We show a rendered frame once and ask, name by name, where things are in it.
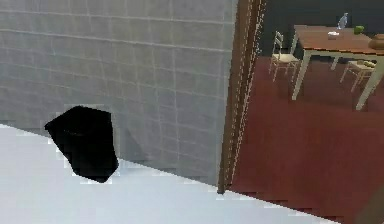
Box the black waste bin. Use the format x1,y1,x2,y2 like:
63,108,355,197
44,105,120,184

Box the cream wooden chair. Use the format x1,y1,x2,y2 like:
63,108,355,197
339,59,377,94
268,30,301,84

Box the clear glass bottle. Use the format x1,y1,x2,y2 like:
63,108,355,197
336,12,349,31

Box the brown top dining table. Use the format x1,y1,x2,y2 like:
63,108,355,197
291,24,384,112

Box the brown wooden door frame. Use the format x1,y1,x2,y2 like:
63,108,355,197
216,0,268,195

